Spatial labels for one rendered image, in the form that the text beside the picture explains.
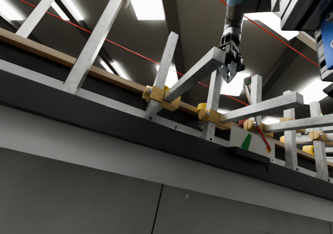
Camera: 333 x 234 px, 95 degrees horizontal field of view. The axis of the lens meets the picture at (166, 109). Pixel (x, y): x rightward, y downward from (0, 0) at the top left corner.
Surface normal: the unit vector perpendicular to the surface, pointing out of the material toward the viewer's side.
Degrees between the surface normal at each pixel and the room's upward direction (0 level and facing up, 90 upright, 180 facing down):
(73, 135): 90
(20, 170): 90
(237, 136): 90
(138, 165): 90
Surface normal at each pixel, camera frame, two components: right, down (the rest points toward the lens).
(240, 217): 0.37, -0.25
